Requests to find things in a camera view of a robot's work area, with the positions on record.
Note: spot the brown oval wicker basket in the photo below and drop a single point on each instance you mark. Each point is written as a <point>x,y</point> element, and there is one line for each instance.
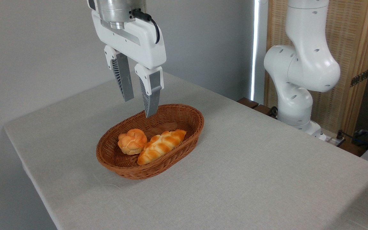
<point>126,169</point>

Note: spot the dark wooden block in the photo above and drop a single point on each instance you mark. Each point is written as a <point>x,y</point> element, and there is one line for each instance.
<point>248,102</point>
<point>262,109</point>

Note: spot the brass screen hinge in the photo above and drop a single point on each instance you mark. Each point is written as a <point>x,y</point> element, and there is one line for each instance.
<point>359,78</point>

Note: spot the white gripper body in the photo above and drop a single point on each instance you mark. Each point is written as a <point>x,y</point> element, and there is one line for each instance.
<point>133,41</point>

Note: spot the long braided bread loaf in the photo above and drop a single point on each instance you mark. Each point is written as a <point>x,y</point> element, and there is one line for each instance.
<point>160,147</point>

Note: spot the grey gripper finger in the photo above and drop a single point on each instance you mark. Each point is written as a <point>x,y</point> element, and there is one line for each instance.
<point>123,76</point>
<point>153,92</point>

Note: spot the grey tablecloth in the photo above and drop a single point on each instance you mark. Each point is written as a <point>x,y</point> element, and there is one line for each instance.
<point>251,172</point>

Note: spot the white power strip with plug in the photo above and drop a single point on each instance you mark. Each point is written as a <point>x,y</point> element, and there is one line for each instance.
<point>336,140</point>

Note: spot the round knotted bread roll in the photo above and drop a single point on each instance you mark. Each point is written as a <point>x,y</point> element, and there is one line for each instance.
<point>132,142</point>

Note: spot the bamboo folding screen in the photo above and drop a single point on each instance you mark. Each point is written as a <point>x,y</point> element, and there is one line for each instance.
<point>350,38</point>

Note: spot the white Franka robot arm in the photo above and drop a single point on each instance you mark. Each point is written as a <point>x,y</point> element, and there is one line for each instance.
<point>305,64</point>

